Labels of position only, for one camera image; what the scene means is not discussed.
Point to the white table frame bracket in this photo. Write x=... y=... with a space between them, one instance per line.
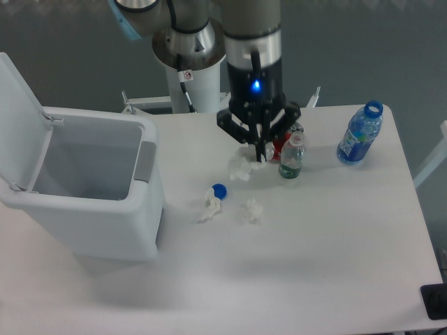
x=156 y=105

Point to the white furniture edge right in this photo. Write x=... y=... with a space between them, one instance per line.
x=432 y=160

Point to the blue bottle cap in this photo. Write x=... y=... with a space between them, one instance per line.
x=220 y=191

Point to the crushed red soda can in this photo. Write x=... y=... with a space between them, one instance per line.
x=273 y=149

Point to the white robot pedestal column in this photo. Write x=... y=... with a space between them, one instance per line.
x=203 y=87

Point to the black device at edge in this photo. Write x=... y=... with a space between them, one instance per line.
x=434 y=299

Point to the blue plastic drink bottle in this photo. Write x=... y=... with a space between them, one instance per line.
x=362 y=130

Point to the clear green label bottle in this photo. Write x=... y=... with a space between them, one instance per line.
x=291 y=156

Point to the small white paper ball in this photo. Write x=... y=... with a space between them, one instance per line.
x=252 y=210

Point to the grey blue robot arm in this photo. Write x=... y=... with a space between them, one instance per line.
x=248 y=36

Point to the white twisted paper scrap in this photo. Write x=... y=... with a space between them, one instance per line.
x=212 y=206

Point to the white trash bin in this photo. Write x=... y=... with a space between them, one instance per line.
x=91 y=179

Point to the white trash bin lid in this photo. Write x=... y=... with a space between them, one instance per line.
x=19 y=118

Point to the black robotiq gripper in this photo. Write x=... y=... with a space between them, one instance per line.
x=258 y=111

